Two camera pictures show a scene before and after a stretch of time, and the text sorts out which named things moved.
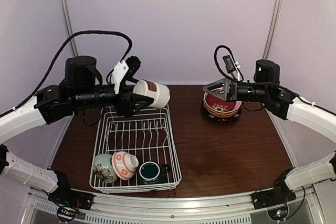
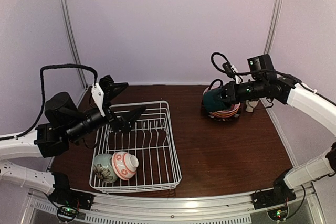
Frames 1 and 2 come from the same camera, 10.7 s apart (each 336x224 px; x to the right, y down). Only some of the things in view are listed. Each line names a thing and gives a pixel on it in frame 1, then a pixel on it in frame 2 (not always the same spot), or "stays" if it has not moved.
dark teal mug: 151,172 to 213,99
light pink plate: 218,114 to 233,107
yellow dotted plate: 221,114 stays
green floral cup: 103,168 stays
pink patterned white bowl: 124,164 stays
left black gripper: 135,97 to 123,122
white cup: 160,93 to 251,105
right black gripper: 234,89 stays
